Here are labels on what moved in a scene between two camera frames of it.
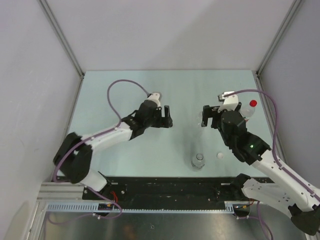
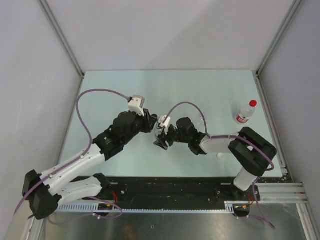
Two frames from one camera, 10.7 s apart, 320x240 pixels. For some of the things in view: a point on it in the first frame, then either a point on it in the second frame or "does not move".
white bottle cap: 220,155 does not move
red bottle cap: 253,103 does not move
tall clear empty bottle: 199,119 does not move
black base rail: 176,192 does not move
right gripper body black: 216,115 → 171,137
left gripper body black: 159,121 → 142,123
